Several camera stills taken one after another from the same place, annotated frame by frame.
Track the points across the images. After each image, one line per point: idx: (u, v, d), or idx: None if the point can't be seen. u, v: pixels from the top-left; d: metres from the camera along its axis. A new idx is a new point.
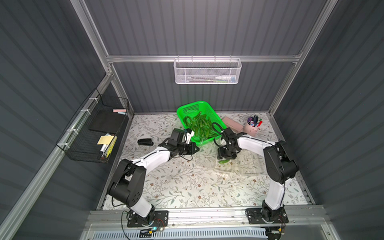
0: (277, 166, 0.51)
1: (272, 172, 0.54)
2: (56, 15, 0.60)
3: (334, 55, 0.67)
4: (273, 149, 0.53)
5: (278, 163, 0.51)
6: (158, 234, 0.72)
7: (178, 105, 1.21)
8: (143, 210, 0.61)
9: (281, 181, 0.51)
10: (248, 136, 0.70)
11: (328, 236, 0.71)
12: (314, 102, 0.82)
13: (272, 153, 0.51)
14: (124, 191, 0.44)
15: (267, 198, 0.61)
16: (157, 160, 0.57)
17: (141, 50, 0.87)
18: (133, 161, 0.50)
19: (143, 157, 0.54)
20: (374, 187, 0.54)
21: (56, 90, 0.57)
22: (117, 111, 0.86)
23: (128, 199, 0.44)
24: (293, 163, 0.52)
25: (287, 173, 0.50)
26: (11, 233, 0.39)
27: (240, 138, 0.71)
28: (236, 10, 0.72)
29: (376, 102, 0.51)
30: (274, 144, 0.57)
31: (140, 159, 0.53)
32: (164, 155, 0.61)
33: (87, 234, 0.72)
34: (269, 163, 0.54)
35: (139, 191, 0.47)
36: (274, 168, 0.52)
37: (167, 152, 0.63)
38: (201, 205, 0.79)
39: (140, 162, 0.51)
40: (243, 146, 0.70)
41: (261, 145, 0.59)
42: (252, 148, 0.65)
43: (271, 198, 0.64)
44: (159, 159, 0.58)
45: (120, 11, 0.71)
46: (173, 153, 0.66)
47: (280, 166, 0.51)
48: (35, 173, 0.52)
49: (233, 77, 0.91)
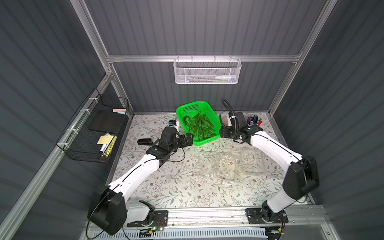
0: (300, 185, 0.44)
1: (292, 188, 0.48)
2: (55, 15, 0.60)
3: (334, 55, 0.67)
4: (300, 167, 0.45)
5: (301, 182, 0.44)
6: (158, 234, 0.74)
7: (178, 105, 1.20)
8: (140, 216, 0.60)
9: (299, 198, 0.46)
10: (267, 139, 0.57)
11: (328, 236, 0.71)
12: (314, 102, 0.82)
13: (299, 171, 0.44)
14: (103, 220, 0.40)
15: (270, 201, 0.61)
16: (143, 175, 0.51)
17: (141, 50, 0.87)
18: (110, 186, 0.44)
19: (123, 179, 0.47)
20: (374, 188, 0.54)
21: (56, 90, 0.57)
22: (117, 111, 0.86)
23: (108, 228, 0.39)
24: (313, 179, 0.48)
25: (308, 191, 0.44)
26: (11, 233, 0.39)
27: (256, 136, 0.59)
28: (236, 10, 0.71)
29: (377, 102, 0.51)
30: (301, 159, 0.47)
31: (120, 181, 0.46)
32: (151, 167, 0.53)
33: (86, 234, 0.72)
34: (291, 180, 0.47)
35: (121, 217, 0.43)
36: (294, 185, 0.46)
37: (156, 162, 0.55)
38: (201, 205, 0.79)
39: (118, 187, 0.44)
40: (259, 148, 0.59)
41: (284, 156, 0.50)
42: (270, 153, 0.55)
43: (275, 203, 0.62)
44: (145, 173, 0.51)
45: (119, 11, 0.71)
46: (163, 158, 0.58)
47: (303, 184, 0.44)
48: (35, 173, 0.52)
49: (233, 77, 0.91)
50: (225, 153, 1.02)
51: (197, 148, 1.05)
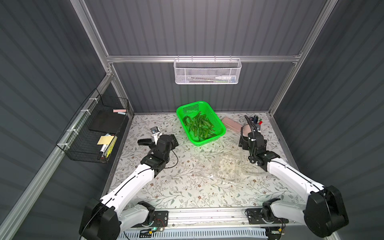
0: (323, 219, 0.40)
1: (315, 221, 0.43)
2: (55, 15, 0.60)
3: (334, 55, 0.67)
4: (322, 198, 0.42)
5: (324, 216, 0.40)
6: (158, 234, 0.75)
7: (178, 105, 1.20)
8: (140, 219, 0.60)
9: (325, 234, 0.41)
10: (283, 165, 0.56)
11: (328, 236, 0.71)
12: (314, 102, 0.82)
13: (320, 203, 0.41)
14: (94, 236, 0.39)
15: (276, 205, 0.64)
16: (137, 185, 0.49)
17: (140, 50, 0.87)
18: (103, 200, 0.43)
19: (116, 192, 0.45)
20: (374, 188, 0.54)
21: (56, 90, 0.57)
22: (117, 111, 0.86)
23: None
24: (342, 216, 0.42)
25: (334, 228, 0.41)
26: (11, 234, 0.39)
27: (272, 163, 0.58)
28: (236, 10, 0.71)
29: (376, 102, 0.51)
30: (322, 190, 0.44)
31: (112, 195, 0.45)
32: (146, 176, 0.52)
33: (87, 234, 0.72)
34: (313, 212, 0.43)
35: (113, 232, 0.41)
36: (317, 217, 0.42)
37: (149, 171, 0.54)
38: (201, 205, 0.79)
39: (111, 201, 0.43)
40: (272, 173, 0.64)
41: (302, 184, 0.47)
42: (286, 179, 0.53)
43: (281, 211, 0.61)
44: (138, 184, 0.50)
45: (119, 11, 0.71)
46: (158, 167, 0.57)
47: (327, 219, 0.40)
48: (35, 173, 0.52)
49: (233, 77, 0.91)
50: (225, 153, 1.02)
51: (197, 148, 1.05)
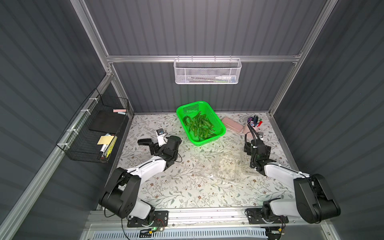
0: (311, 204, 0.43)
1: (304, 208, 0.46)
2: (56, 15, 0.60)
3: (334, 55, 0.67)
4: (306, 182, 0.46)
5: (311, 200, 0.43)
6: (157, 234, 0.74)
7: (178, 105, 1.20)
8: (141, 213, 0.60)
9: (314, 221, 0.42)
10: (277, 165, 0.63)
11: (328, 236, 0.71)
12: (314, 102, 0.82)
13: (306, 187, 0.45)
14: (115, 203, 0.43)
15: (275, 203, 0.66)
16: (153, 169, 0.57)
17: (140, 50, 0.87)
18: (129, 170, 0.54)
19: (139, 167, 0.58)
20: (374, 188, 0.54)
21: (56, 89, 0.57)
22: (117, 111, 0.86)
23: (120, 210, 0.42)
24: (332, 203, 0.43)
25: (322, 213, 0.42)
26: (11, 234, 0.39)
27: (269, 166, 0.64)
28: (236, 10, 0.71)
29: (377, 102, 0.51)
30: (309, 177, 0.49)
31: (136, 168, 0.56)
32: (161, 165, 0.61)
33: (86, 234, 0.72)
34: (301, 198, 0.46)
35: (131, 201, 0.45)
36: (305, 203, 0.45)
37: (163, 162, 0.62)
38: (200, 205, 0.79)
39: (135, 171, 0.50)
40: (270, 175, 0.64)
41: (291, 175, 0.53)
42: (280, 176, 0.58)
43: (280, 208, 0.61)
44: (154, 168, 0.57)
45: (120, 11, 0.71)
46: (168, 164, 0.65)
47: (314, 203, 0.43)
48: (35, 173, 0.52)
49: (233, 77, 0.91)
50: (225, 153, 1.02)
51: (197, 148, 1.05)
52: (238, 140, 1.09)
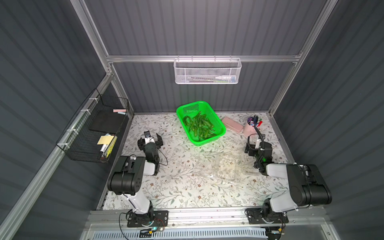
0: (300, 184, 0.46)
1: (295, 190, 0.49)
2: (55, 15, 0.60)
3: (334, 55, 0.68)
4: (297, 167, 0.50)
5: (301, 180, 0.47)
6: (158, 234, 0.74)
7: (178, 105, 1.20)
8: (144, 203, 0.63)
9: (304, 203, 0.45)
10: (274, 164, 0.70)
11: (328, 236, 0.71)
12: (314, 102, 0.82)
13: (296, 169, 0.49)
14: (128, 179, 0.48)
15: (273, 199, 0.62)
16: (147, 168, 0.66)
17: (140, 50, 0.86)
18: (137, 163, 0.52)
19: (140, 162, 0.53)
20: (374, 188, 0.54)
21: (56, 90, 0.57)
22: (117, 110, 0.86)
23: (134, 183, 0.48)
24: (324, 190, 0.46)
25: (312, 195, 0.45)
26: (11, 233, 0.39)
27: (267, 166, 0.71)
28: (236, 9, 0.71)
29: (376, 103, 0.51)
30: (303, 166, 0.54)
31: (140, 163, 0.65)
32: (152, 167, 0.71)
33: (86, 234, 0.72)
34: (293, 181, 0.50)
35: (140, 177, 0.52)
36: (296, 184, 0.48)
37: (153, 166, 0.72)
38: (201, 205, 0.79)
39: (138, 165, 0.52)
40: (270, 175, 0.68)
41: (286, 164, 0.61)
42: (279, 174, 0.63)
43: (277, 202, 0.63)
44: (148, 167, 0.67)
45: (119, 11, 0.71)
46: (156, 169, 0.74)
47: (304, 183, 0.47)
48: (36, 173, 0.52)
49: (233, 77, 0.91)
50: (225, 153, 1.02)
51: (197, 148, 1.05)
52: (238, 140, 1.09)
